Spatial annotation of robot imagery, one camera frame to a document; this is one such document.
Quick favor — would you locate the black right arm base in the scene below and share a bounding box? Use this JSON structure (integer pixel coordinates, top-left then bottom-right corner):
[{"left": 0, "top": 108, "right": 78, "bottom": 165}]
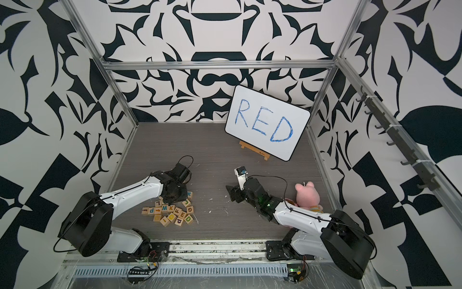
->
[{"left": 265, "top": 241, "right": 315, "bottom": 261}]

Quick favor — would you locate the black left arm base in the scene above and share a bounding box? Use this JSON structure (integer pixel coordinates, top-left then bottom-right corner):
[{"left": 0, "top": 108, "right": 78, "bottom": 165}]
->
[{"left": 117, "top": 242, "right": 171, "bottom": 263}]

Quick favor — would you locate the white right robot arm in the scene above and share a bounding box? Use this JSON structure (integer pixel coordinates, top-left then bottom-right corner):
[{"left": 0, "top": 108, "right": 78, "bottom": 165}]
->
[{"left": 226, "top": 178, "right": 376, "bottom": 279}]

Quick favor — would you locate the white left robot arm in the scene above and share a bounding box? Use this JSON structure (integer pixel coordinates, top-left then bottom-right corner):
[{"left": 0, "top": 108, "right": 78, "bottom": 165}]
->
[{"left": 58, "top": 163, "right": 192, "bottom": 258}]

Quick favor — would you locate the wooden block letter F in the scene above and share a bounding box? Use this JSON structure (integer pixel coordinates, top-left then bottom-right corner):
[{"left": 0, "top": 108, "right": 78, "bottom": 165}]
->
[{"left": 173, "top": 207, "right": 183, "bottom": 216}]

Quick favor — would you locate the wooden block letter I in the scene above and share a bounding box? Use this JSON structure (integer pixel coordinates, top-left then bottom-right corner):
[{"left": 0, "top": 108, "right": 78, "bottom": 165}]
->
[{"left": 160, "top": 217, "right": 171, "bottom": 227}]

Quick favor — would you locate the white whiteboard reading RED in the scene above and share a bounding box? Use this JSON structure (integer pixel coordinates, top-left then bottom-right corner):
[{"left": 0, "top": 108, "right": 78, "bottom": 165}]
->
[{"left": 225, "top": 85, "right": 310, "bottom": 161}]

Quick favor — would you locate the wooden block blue P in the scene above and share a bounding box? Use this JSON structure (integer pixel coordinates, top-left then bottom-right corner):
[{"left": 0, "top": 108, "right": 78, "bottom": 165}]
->
[{"left": 174, "top": 218, "right": 184, "bottom": 226}]

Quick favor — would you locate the pink plush pig toy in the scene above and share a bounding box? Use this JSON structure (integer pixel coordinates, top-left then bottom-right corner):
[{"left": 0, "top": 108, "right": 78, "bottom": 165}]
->
[{"left": 285, "top": 181, "right": 323, "bottom": 213}]

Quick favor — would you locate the wooden easel stand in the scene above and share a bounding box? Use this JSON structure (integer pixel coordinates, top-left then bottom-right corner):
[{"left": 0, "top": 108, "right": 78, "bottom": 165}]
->
[{"left": 239, "top": 141, "right": 271, "bottom": 161}]

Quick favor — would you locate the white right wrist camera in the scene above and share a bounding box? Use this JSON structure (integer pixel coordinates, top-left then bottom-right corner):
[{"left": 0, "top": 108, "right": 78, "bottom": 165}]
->
[{"left": 234, "top": 166, "right": 248, "bottom": 190}]

